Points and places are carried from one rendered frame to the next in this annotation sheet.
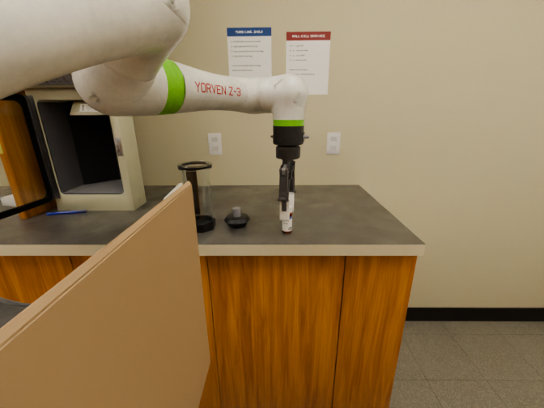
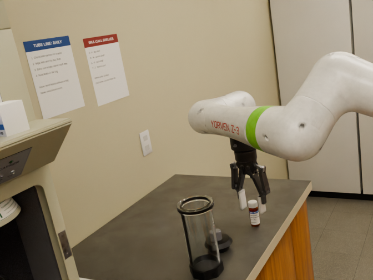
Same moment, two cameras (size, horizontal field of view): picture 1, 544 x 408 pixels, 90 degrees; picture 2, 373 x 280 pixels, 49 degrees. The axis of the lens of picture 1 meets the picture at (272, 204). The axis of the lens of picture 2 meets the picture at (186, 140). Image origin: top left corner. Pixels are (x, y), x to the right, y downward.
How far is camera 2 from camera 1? 1.25 m
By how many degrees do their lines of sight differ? 55
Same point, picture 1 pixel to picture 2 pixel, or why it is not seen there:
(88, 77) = (326, 133)
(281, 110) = not seen: hidden behind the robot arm
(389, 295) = (304, 231)
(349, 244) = (295, 204)
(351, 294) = (295, 245)
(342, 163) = (155, 159)
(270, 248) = (275, 238)
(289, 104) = not seen: hidden behind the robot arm
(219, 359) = not seen: outside the picture
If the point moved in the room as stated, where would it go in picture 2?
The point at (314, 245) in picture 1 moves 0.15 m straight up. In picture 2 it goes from (287, 218) to (283, 179)
